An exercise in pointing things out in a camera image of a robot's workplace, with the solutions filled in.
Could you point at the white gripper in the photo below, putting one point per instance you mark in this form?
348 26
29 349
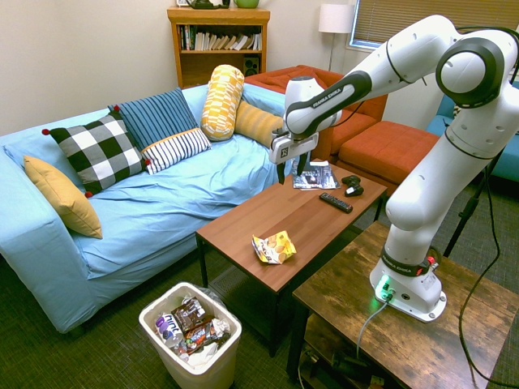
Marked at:
298 144

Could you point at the yellow chip bag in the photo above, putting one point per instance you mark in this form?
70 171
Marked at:
275 248

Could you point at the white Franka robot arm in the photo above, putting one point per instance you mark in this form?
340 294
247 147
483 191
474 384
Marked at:
421 194

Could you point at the clear plastic bin liner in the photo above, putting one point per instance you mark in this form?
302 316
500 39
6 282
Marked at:
211 297

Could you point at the white plastic trash bin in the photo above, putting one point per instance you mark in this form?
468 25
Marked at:
211 364

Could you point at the magazine beneath dark magazine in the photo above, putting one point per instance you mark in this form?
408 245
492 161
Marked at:
302 187

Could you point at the dark cover business magazine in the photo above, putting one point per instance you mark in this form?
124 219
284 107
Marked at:
318 176

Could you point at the reddish wooden coffee table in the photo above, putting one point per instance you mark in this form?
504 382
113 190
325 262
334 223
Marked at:
292 215

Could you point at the black TV remote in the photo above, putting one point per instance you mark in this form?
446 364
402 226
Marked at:
335 202

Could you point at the mustard ribbed pillow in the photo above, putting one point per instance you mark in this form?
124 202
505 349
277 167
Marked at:
257 121

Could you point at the black game controller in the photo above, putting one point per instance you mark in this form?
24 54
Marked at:
350 179

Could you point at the small black labelled device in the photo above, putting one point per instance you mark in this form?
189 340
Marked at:
354 191

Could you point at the orange armchair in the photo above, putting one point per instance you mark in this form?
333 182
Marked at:
357 117

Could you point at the orange ottoman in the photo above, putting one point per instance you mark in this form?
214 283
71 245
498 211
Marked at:
385 150

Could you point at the yellow white patterned bolster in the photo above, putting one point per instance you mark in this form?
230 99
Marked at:
222 101

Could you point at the small black speaker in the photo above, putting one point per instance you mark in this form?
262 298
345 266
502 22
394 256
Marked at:
251 66

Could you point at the white navy striped pillow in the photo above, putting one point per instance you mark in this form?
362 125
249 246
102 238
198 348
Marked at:
176 148

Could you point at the light blue sofa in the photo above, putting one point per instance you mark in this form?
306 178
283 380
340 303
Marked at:
162 210

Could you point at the wooden bookshelf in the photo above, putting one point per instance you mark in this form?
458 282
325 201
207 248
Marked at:
190 67

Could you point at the row of books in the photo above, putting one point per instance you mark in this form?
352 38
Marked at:
221 41

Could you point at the blue striped pillow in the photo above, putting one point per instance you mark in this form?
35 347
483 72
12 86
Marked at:
156 115

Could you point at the white shade floor lamp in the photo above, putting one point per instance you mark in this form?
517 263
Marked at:
335 18

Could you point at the green bowl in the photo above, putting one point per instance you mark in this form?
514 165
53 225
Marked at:
246 3

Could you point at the window blind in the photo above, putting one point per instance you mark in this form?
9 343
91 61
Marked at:
389 18

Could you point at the brown candy wrapper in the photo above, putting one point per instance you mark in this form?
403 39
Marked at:
188 316

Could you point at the dark object on bookshelf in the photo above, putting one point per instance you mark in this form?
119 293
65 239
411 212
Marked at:
202 3

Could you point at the black white checkered pillow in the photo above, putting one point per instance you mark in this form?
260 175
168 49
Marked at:
99 150

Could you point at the orange black snack wrapper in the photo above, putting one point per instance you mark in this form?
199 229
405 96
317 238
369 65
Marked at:
198 338

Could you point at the hint water bottle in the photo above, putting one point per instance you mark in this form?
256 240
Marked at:
168 330

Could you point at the crumpled white tissue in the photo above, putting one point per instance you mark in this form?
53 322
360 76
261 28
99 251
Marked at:
202 354

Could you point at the rustic dark wood table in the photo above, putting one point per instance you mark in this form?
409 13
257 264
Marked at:
405 348

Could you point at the teal chair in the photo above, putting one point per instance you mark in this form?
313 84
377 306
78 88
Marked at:
507 162

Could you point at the plain mustard yellow pillow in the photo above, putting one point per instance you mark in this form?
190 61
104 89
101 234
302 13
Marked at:
65 196

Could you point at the black camera tripod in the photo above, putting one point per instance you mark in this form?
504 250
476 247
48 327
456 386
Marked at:
466 210

